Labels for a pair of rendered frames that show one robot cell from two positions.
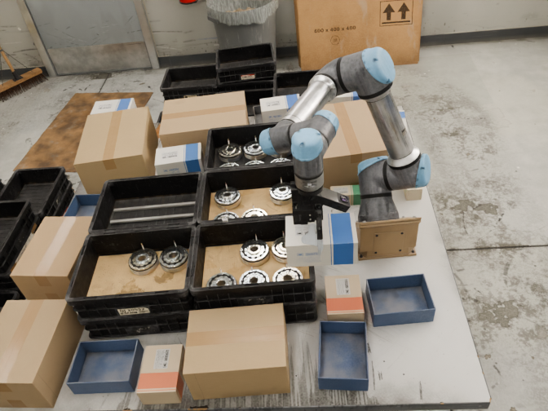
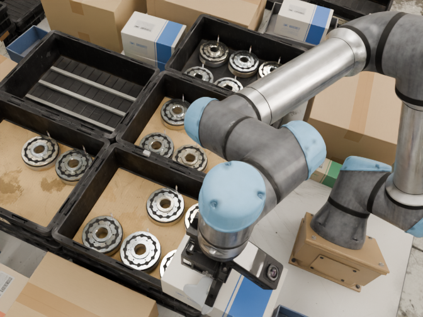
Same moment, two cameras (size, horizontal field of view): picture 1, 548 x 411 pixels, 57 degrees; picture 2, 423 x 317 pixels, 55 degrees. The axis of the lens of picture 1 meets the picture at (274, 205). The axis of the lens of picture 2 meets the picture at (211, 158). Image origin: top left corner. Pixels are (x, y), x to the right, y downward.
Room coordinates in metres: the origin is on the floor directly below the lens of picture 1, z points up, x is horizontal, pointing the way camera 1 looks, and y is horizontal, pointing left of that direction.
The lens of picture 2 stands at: (0.78, -0.12, 1.86)
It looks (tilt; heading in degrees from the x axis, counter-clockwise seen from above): 58 degrees down; 13
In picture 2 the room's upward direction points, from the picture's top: 7 degrees clockwise
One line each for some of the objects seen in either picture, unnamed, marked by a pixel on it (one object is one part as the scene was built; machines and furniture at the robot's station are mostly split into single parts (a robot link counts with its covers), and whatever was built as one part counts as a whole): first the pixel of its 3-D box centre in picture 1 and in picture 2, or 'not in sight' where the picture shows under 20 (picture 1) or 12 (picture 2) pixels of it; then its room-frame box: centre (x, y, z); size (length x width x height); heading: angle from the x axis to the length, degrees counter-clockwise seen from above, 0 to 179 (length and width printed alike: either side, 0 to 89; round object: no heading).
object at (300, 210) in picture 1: (307, 201); (214, 246); (1.00, -0.09, 1.25); 0.09 x 0.08 x 0.12; 84
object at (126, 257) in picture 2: (254, 281); (140, 250); (1.06, 0.10, 0.86); 0.10 x 0.10 x 0.01
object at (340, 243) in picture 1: (320, 239); (223, 280); (0.99, -0.12, 1.09); 0.20 x 0.12 x 0.09; 84
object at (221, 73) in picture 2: (254, 156); (236, 72); (1.73, 0.05, 0.87); 0.40 x 0.30 x 0.11; 86
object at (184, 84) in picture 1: (196, 97); not in sight; (3.25, 0.46, 0.31); 0.40 x 0.30 x 0.34; 84
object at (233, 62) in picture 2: (254, 148); (243, 60); (1.80, 0.05, 0.86); 0.10 x 0.10 x 0.01
